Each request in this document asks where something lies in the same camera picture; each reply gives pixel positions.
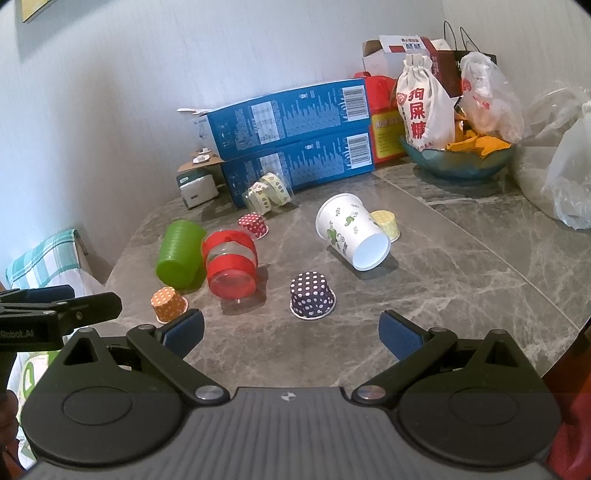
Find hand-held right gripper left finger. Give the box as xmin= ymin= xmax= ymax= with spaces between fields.
xmin=58 ymin=308 xmax=230 ymax=408

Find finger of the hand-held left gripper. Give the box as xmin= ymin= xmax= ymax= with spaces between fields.
xmin=0 ymin=292 xmax=123 ymax=328
xmin=0 ymin=285 xmax=75 ymax=304

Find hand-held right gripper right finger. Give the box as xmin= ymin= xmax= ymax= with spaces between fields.
xmin=352 ymin=310 xmax=539 ymax=408

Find orange polka dot paper cup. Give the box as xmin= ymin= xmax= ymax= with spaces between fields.
xmin=150 ymin=286 xmax=189 ymax=324

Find red banded clear plastic cup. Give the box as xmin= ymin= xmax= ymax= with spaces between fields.
xmin=202 ymin=229 xmax=259 ymax=300

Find green plastic cup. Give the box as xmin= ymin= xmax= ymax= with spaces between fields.
xmin=156 ymin=220 xmax=208 ymax=291

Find purple polka dot paper cup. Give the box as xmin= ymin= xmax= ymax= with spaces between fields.
xmin=289 ymin=272 xmax=336 ymax=320

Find yellow paper cup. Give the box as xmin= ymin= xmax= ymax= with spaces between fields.
xmin=369 ymin=210 xmax=400 ymax=243

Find white paper cup green print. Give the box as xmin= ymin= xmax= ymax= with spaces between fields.
xmin=315 ymin=194 xmax=392 ymax=271

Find red polka dot paper cup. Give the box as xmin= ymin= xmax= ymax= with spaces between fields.
xmin=238 ymin=212 xmax=270 ymax=240

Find clear cup yellow bands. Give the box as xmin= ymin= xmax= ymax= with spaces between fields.
xmin=242 ymin=172 xmax=296 ymax=216

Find plaid chair cushion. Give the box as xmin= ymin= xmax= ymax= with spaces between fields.
xmin=4 ymin=228 xmax=89 ymax=289

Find small white device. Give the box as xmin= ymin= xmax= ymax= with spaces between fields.
xmin=180 ymin=174 xmax=221 ymax=210

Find brown cardboard tray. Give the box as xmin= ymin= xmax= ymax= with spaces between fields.
xmin=175 ymin=148 xmax=227 ymax=186

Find teal glass bowl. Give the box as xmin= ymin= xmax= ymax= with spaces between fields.
xmin=399 ymin=136 xmax=516 ymax=181

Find red chair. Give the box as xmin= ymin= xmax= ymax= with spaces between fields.
xmin=540 ymin=318 xmax=591 ymax=478

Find blue cardboard box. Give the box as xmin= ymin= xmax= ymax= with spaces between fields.
xmin=177 ymin=78 xmax=370 ymax=156
xmin=221 ymin=130 xmax=376 ymax=208

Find red canister yellow label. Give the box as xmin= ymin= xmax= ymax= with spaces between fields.
xmin=354 ymin=71 xmax=408 ymax=166

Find orange snack wrappers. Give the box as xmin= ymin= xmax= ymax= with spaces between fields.
xmin=445 ymin=115 xmax=513 ymax=160

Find large clear plastic bag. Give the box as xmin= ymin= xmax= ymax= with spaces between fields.
xmin=515 ymin=83 xmax=591 ymax=232

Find clear plastic bag red print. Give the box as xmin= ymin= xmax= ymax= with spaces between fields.
xmin=458 ymin=52 xmax=527 ymax=144

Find dark red box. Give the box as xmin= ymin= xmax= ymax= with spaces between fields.
xmin=422 ymin=39 xmax=462 ymax=99

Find white cardboard box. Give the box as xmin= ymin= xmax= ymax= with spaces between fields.
xmin=361 ymin=34 xmax=444 ymax=77

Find black paper bag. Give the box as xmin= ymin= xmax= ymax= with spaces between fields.
xmin=443 ymin=21 xmax=499 ymax=77

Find white drawstring cloth bag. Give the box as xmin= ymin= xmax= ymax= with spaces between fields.
xmin=396 ymin=54 xmax=456 ymax=152

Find picture frame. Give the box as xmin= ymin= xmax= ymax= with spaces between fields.
xmin=21 ymin=0 xmax=64 ymax=24

